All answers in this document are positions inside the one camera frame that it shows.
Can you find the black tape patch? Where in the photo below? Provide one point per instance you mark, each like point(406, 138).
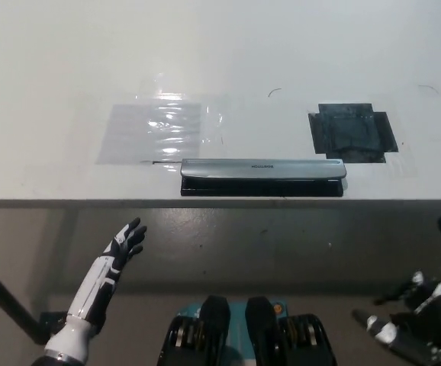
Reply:
point(352, 131)

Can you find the silver black bag sealer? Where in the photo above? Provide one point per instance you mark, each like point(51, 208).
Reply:
point(262, 169)

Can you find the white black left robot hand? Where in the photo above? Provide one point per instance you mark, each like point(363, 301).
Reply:
point(119, 253)

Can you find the black table foot bracket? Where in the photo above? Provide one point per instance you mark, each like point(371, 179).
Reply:
point(52, 322)

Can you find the black diagonal table leg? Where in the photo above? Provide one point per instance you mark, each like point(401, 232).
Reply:
point(7, 301)

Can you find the clear glossy tape film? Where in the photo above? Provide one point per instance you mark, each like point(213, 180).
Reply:
point(213, 114)

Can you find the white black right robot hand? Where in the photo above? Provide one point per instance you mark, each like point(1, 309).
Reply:
point(434, 328)

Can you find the clear plastic bag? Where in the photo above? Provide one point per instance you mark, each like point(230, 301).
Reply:
point(129, 133)

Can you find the black teal robot body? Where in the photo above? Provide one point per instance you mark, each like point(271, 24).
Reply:
point(214, 328)

